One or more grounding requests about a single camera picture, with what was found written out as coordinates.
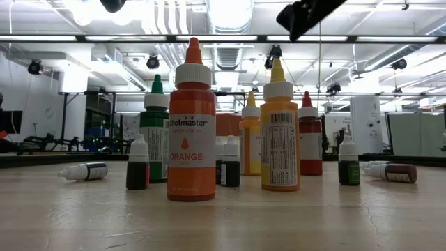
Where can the large yellow food coloring bottle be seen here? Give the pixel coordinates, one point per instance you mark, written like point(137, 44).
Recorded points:
point(280, 150)
point(250, 139)

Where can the small white-capped dropper bottle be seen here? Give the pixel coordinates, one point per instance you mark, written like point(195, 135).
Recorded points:
point(374, 163)

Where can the small white black-label dropper bottle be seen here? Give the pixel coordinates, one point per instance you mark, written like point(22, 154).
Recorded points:
point(83, 171)

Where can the background black robot arm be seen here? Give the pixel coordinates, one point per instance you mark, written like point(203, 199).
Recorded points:
point(42, 142)

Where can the large green food coloring bottle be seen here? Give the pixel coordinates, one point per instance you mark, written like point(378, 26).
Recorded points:
point(155, 122)

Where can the large orange food coloring bottle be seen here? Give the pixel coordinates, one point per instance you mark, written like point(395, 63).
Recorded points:
point(191, 139)

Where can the white cylindrical column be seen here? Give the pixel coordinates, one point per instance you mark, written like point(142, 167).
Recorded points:
point(366, 123)

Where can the pale green partition screen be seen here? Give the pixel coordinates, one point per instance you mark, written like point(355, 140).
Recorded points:
point(414, 134)

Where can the small green dropper bottle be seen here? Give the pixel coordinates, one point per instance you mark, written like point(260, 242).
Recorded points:
point(349, 172)

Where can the small dark red dropper bottle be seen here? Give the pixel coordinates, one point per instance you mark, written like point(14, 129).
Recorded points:
point(137, 174)

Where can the small black dropper bottle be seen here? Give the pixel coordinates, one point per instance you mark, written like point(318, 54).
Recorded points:
point(230, 174)

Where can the small blue dropper bottle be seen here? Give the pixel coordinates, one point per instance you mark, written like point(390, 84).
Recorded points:
point(218, 172)

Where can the small brown dropper bottle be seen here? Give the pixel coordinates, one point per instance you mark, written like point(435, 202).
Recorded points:
point(397, 173)

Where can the black overhead frame beam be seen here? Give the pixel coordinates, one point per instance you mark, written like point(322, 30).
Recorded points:
point(81, 38)

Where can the black ceiling-mounted camera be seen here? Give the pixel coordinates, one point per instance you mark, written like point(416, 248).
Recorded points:
point(334, 88)
point(35, 67)
point(273, 55)
point(399, 63)
point(152, 62)

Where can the silver ceiling ventilation duct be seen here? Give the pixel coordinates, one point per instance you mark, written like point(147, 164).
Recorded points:
point(230, 17)

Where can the black metal gantry frame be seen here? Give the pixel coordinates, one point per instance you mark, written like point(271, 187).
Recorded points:
point(64, 118)

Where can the orange wall panel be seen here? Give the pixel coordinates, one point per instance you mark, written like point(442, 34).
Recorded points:
point(228, 123)

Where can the black wall monitor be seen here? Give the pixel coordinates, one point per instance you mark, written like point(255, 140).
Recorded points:
point(10, 122)

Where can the black aluminium table frame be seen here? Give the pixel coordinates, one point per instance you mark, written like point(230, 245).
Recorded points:
point(52, 160)

